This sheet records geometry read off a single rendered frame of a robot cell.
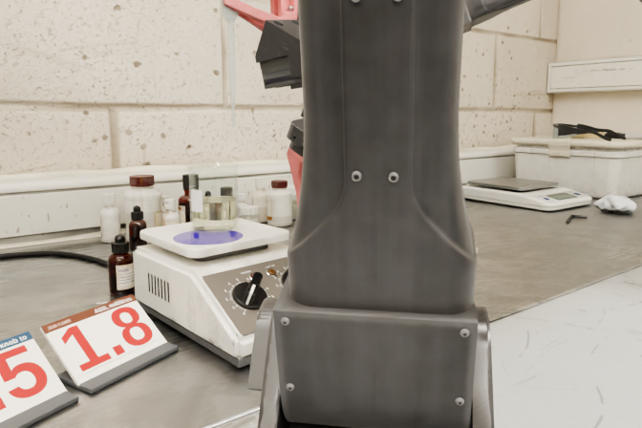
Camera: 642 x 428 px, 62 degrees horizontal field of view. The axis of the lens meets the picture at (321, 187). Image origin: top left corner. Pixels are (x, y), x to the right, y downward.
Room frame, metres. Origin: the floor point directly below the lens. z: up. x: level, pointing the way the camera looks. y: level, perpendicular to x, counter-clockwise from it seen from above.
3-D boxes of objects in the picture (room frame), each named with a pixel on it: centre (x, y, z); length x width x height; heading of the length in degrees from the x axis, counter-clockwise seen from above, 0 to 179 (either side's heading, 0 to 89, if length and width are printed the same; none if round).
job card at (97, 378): (0.43, 0.18, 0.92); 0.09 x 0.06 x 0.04; 149
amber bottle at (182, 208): (0.89, 0.22, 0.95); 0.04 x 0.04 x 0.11
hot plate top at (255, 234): (0.55, 0.11, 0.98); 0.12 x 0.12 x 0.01; 43
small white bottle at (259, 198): (1.03, 0.12, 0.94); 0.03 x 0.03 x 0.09
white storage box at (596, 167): (1.49, -0.77, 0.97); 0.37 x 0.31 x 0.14; 127
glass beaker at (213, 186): (0.56, 0.11, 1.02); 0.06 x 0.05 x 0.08; 173
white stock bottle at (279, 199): (1.00, 0.08, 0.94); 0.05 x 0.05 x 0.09
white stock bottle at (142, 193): (0.88, 0.30, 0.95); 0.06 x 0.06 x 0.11
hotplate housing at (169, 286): (0.53, 0.10, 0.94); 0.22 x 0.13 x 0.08; 43
